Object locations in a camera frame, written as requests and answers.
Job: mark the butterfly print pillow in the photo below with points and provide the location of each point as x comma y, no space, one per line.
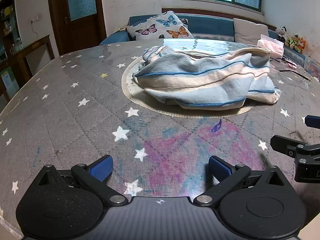
160,27

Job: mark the blue white striped sweater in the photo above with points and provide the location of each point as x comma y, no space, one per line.
200,85

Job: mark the pink plastic bag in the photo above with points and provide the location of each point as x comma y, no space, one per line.
271,46

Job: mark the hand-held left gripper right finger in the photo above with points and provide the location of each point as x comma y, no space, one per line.
220,168

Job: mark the blue sofa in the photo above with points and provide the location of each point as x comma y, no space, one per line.
207,26

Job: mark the green paper sheet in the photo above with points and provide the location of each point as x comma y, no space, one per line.
7,80

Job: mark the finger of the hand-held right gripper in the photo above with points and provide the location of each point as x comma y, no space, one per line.
313,121
283,145

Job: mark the orange plush toy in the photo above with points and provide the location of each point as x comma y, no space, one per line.
302,45

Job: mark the yellow green plush toy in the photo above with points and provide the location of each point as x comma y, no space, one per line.
293,42

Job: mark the white wall socket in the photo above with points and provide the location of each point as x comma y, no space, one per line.
34,19

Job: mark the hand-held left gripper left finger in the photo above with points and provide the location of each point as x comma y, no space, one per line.
101,168

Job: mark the brown wooden door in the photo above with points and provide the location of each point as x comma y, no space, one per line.
57,17

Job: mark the clear plastic storage box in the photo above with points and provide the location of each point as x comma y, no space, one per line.
312,68

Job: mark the brown wooden cabinet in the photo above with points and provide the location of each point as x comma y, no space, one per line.
25,55

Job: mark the panda plush toy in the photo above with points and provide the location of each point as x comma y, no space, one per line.
282,31

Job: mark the beige pillow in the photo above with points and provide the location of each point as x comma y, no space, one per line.
250,32

